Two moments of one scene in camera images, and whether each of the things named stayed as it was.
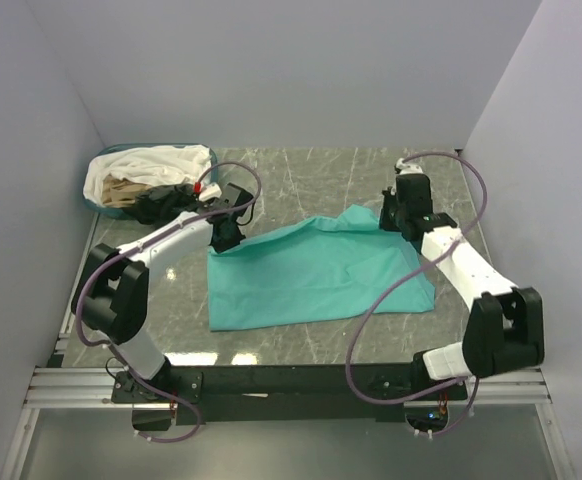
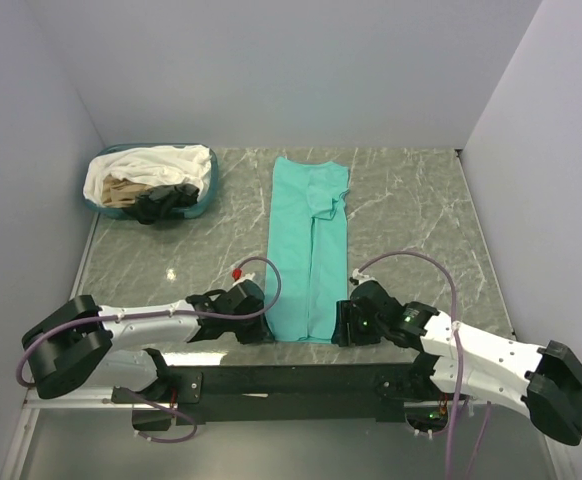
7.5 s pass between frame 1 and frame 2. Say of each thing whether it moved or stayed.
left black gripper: moved
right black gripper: moved
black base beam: stayed
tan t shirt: stayed
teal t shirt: moved
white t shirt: stayed
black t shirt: stayed
